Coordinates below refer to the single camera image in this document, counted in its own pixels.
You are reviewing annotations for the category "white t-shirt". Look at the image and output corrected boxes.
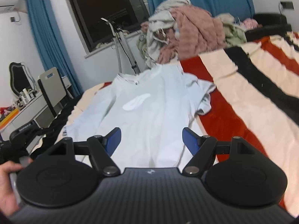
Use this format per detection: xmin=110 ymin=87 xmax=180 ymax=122
xmin=65 ymin=63 xmax=215 ymax=170

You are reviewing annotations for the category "person's left hand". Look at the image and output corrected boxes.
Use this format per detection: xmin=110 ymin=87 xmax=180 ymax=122
xmin=0 ymin=161 xmax=23 ymax=216

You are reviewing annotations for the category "white desk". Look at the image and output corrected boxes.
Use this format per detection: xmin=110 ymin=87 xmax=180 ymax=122
xmin=1 ymin=93 xmax=54 ymax=141

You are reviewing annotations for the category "beige chair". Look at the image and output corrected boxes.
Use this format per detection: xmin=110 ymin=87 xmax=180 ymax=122
xmin=38 ymin=67 xmax=67 ymax=117

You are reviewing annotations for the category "striped red cream black blanket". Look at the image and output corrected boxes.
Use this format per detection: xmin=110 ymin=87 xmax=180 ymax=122
xmin=34 ymin=31 xmax=299 ymax=217

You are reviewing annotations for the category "blue curtain left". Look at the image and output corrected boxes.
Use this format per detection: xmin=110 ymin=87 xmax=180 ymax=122
xmin=25 ymin=0 xmax=83 ymax=96

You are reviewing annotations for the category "metal tripod stand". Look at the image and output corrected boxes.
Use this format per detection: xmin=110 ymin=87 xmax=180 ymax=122
xmin=101 ymin=17 xmax=141 ymax=74

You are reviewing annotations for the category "pink fluffy blanket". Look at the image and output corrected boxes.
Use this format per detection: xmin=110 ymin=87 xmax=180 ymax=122
xmin=140 ymin=6 xmax=227 ymax=64

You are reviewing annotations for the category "light green garment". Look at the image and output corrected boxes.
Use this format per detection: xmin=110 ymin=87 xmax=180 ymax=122
xmin=217 ymin=13 xmax=247 ymax=48

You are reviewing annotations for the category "cream hooded garment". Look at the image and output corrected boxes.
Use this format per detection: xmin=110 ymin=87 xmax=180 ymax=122
xmin=145 ymin=0 xmax=192 ymax=68

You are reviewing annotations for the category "white air conditioner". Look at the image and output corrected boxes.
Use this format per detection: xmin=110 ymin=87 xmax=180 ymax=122
xmin=0 ymin=0 xmax=28 ymax=13

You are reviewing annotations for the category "dark window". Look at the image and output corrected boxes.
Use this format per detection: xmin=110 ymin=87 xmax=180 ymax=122
xmin=69 ymin=0 xmax=150 ymax=52

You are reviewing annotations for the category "black wavy frame mirror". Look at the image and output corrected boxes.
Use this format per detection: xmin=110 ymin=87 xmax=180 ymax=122
xmin=9 ymin=62 xmax=34 ymax=98

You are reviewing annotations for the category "wall socket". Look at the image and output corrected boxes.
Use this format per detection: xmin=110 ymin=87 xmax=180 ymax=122
xmin=279 ymin=1 xmax=295 ymax=10

